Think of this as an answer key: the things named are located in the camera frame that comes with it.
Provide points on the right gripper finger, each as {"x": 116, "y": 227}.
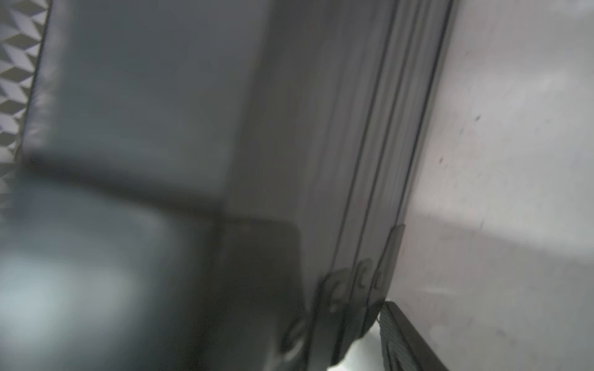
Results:
{"x": 402, "y": 346}

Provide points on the black poker case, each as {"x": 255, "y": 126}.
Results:
{"x": 207, "y": 185}

